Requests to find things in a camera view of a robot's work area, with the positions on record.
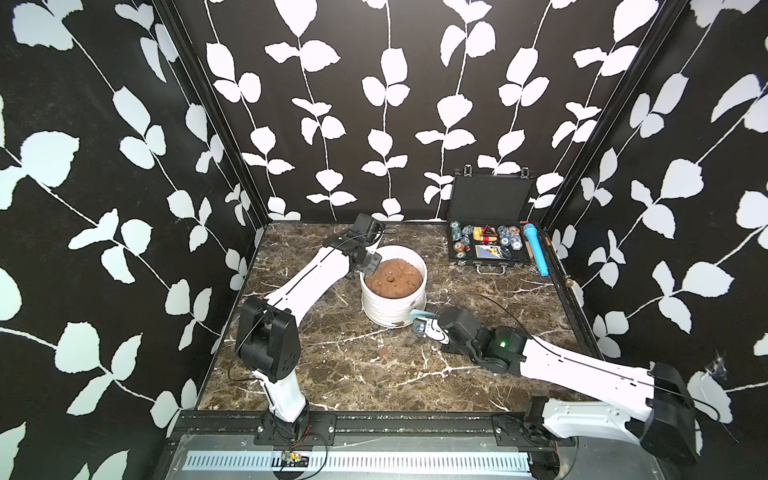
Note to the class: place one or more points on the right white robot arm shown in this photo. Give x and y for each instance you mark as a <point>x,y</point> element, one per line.
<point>651,408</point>

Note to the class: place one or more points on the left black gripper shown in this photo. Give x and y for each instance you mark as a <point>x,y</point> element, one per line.
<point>371,269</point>

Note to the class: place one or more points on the small green circuit board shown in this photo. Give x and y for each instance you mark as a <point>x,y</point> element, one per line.
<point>294,460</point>

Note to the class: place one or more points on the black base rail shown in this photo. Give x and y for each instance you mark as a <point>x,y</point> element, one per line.
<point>360,432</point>

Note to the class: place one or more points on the blue microphone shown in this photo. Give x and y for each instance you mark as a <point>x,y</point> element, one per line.
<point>531,234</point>

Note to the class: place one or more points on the open black poker chip case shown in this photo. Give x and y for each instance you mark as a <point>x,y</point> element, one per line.
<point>485,219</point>

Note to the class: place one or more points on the white ceramic pot with mud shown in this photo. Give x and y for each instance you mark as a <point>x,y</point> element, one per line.
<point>397,287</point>

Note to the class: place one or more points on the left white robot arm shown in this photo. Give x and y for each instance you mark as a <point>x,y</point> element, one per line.
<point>268,342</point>

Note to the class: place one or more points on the white perforated cable tray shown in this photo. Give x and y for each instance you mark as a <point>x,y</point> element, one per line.
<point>420,463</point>

